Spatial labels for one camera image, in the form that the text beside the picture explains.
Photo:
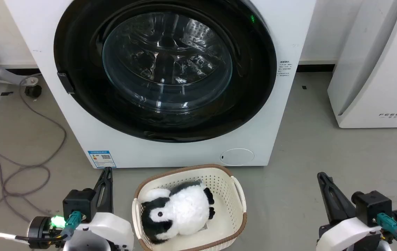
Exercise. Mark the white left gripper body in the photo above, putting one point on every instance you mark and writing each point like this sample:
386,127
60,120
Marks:
111,230

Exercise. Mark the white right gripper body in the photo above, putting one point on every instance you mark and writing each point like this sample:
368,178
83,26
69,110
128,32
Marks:
345,235

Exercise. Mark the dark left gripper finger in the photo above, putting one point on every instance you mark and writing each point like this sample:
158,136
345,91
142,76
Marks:
100,195
109,198

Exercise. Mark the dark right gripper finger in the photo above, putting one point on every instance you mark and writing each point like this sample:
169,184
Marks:
330,205
343,205

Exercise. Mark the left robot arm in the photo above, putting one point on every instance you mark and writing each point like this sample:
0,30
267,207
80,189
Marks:
39,228

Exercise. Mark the white front-load washing machine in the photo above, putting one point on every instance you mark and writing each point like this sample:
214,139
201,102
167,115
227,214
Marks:
80,139

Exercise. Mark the round black glass washer door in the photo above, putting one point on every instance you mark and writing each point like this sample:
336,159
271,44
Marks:
254,90

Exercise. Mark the blue energy label sticker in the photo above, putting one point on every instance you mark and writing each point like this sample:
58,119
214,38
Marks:
102,159

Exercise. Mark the black and white penguin plush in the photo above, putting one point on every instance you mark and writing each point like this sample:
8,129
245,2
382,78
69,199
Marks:
184,209

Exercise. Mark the round white filter cover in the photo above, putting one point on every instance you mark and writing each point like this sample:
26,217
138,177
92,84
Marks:
237,156

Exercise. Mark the cream basket with brown rim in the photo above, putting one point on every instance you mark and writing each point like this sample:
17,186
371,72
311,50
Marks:
224,195

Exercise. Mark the black caster wheel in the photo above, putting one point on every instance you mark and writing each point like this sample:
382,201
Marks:
33,91

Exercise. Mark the black floor tape strip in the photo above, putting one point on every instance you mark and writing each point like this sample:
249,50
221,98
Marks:
6,93

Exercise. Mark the white Feelbird appliance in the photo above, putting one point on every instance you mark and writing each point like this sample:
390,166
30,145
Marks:
376,69

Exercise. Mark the small text warning sticker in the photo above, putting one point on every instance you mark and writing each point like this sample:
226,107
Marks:
285,69

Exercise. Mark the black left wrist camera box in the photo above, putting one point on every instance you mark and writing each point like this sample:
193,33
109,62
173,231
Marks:
78,204

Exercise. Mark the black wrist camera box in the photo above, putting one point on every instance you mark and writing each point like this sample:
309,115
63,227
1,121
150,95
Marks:
373,205
78,204

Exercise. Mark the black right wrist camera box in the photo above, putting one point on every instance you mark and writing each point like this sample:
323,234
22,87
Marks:
373,205

